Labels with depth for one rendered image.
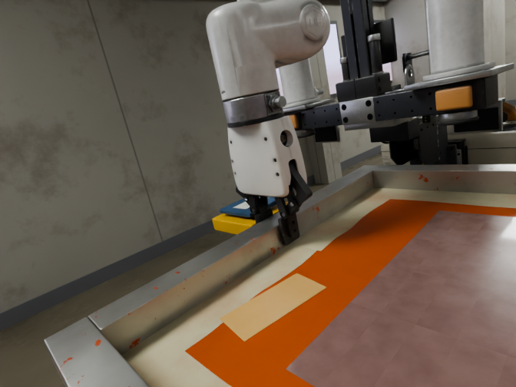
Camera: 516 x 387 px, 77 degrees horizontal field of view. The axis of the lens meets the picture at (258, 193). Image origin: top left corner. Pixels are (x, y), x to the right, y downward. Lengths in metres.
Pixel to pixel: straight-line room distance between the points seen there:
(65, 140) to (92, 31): 0.92
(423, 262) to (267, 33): 0.31
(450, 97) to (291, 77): 0.44
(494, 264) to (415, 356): 0.15
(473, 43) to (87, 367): 0.77
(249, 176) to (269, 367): 0.24
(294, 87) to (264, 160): 0.62
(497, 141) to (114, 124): 2.68
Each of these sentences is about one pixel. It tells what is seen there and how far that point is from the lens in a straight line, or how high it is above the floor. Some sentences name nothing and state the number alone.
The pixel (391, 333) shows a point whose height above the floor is 0.96.
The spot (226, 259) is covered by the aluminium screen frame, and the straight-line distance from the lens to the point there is 0.39.
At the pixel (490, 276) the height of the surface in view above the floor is 0.96.
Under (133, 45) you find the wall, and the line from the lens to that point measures 3.30.
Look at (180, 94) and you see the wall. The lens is 3.37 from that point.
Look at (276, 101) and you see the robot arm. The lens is 0.40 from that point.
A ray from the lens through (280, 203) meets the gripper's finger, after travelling 0.43.
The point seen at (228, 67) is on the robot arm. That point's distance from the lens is 0.41.
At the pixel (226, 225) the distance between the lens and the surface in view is 0.67.
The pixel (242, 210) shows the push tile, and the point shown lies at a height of 0.97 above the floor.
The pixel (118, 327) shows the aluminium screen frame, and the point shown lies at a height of 0.99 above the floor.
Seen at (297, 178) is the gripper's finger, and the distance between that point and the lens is 0.41.
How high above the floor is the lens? 1.16
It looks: 15 degrees down
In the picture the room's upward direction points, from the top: 12 degrees counter-clockwise
